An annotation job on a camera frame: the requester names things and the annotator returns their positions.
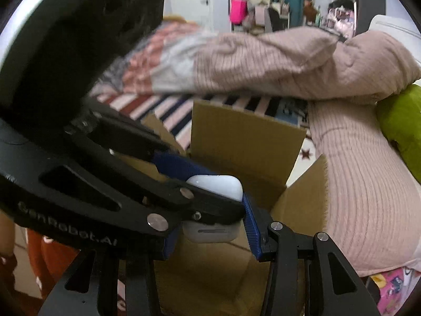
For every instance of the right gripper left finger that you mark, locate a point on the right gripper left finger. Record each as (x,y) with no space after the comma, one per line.
(89,284)

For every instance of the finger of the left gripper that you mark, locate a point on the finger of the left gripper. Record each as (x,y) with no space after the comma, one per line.
(66,178)
(145,145)

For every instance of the striped fleece blanket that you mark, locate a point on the striped fleece blanket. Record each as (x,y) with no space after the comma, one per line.
(257,136)

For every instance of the pink bag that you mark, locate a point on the pink bag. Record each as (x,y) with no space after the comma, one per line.
(238,11)

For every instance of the green plush pillow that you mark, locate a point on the green plush pillow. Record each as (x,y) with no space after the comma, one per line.
(399,119)

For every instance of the white headboard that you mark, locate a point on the white headboard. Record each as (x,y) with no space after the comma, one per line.
(403,30)

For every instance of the dark shelf with items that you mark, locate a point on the dark shelf with items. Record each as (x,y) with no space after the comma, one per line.
(356,15)

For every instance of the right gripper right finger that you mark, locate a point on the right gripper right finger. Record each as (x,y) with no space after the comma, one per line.
(308,275)

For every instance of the white earbuds case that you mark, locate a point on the white earbuds case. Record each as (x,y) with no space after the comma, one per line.
(216,208)

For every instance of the pink grey striped duvet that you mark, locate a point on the pink grey striped duvet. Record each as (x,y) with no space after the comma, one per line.
(365,197)

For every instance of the brown cardboard box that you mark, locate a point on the brown cardboard box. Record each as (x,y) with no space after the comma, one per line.
(223,267)

